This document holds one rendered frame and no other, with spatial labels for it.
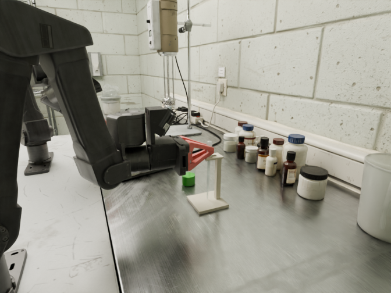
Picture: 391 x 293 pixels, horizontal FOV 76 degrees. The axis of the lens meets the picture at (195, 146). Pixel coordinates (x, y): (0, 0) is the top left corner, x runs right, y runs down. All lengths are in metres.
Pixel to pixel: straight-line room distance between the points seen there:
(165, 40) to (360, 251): 1.04
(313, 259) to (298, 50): 0.69
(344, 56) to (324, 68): 0.07
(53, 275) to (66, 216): 0.18
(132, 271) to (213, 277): 0.14
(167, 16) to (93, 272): 1.03
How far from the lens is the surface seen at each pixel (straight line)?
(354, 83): 0.85
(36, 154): 1.00
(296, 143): 0.80
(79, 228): 0.61
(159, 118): 0.51
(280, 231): 0.58
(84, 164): 0.48
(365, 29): 0.85
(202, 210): 0.61
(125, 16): 3.32
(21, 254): 0.58
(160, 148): 0.51
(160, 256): 0.50
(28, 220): 0.70
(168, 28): 1.24
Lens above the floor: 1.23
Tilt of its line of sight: 18 degrees down
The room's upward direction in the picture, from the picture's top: straight up
